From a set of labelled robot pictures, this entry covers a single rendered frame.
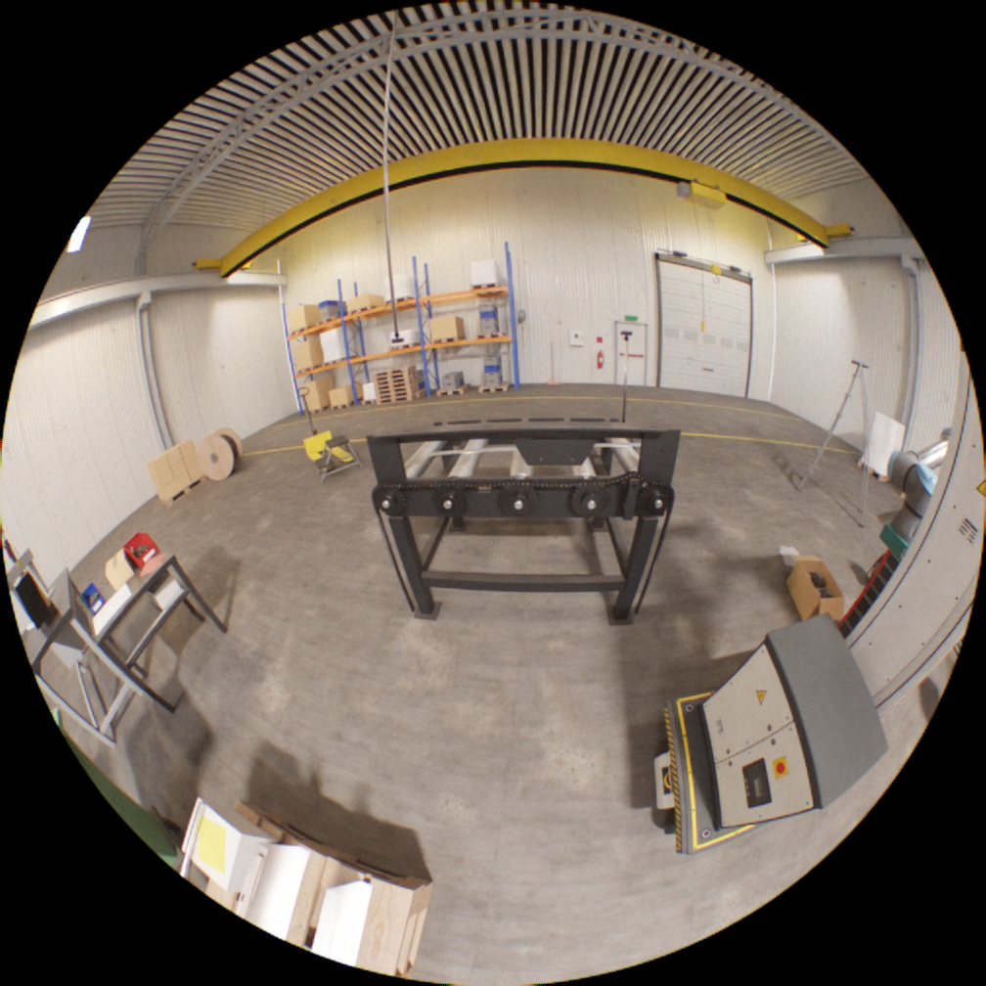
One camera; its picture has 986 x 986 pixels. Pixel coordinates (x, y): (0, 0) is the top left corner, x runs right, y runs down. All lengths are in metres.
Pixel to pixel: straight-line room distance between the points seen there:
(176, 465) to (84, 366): 4.68
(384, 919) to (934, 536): 1.92
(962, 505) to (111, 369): 11.67
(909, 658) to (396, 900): 1.67
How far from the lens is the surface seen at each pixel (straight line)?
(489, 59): 8.62
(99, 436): 10.22
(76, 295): 10.55
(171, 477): 7.76
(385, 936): 1.42
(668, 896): 1.71
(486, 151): 8.07
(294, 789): 1.83
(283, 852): 1.40
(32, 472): 10.18
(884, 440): 8.46
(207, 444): 7.18
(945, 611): 1.16
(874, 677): 1.30
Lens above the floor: 1.49
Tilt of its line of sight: 29 degrees down
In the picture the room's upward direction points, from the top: 5 degrees counter-clockwise
